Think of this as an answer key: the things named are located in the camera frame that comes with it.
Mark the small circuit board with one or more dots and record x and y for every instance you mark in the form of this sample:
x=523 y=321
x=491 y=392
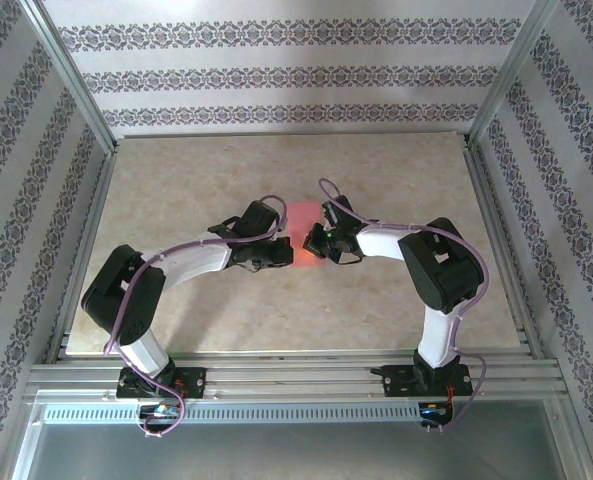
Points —
x=433 y=411
x=160 y=411

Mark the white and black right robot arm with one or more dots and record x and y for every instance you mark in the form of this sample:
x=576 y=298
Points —
x=381 y=242

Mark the pink red cloth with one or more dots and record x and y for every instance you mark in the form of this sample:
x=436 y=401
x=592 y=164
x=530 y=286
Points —
x=301 y=220

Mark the grey sheet metal panel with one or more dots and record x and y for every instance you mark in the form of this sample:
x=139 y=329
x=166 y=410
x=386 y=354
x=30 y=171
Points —
x=296 y=450

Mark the wide aluminium mounting rail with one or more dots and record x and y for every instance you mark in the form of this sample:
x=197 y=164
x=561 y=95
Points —
x=296 y=375

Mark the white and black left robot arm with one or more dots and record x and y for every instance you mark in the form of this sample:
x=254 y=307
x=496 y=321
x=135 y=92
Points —
x=196 y=260

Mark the thin aluminium rail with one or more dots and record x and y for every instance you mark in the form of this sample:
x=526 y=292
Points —
x=296 y=135

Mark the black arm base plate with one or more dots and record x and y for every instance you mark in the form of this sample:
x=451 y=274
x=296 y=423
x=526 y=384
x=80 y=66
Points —
x=396 y=382
x=196 y=382

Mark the aluminium frame post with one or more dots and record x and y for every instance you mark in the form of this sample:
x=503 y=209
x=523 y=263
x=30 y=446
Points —
x=510 y=75
x=78 y=85

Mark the aluminium side rail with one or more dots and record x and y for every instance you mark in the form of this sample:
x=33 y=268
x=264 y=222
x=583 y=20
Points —
x=502 y=250
x=87 y=250

